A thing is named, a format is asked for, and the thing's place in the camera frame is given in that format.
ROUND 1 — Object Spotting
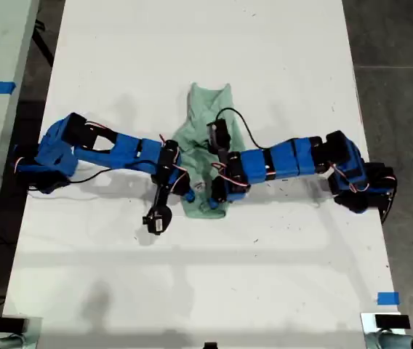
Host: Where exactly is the pale green T-shirt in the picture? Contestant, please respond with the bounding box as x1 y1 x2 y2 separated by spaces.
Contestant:
172 82 246 221

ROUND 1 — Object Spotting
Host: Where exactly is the black metal strut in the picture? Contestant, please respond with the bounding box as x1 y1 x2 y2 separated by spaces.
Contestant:
31 20 55 68

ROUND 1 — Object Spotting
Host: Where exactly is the square blue tape patch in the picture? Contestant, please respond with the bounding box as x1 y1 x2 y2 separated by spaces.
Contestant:
377 292 400 306

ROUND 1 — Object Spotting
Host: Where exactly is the small black box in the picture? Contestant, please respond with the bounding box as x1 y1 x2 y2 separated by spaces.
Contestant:
374 314 411 330
0 316 29 332

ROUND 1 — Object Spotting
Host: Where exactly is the camera black stalk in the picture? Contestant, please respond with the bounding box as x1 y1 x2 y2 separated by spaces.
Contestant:
212 143 233 164
151 170 174 219

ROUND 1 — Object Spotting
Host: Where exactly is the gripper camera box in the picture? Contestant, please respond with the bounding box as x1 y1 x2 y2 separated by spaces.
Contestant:
141 205 174 236
206 118 232 153

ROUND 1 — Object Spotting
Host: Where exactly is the camera black cable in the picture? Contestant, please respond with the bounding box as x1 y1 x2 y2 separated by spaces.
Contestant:
215 107 265 150
28 161 164 193

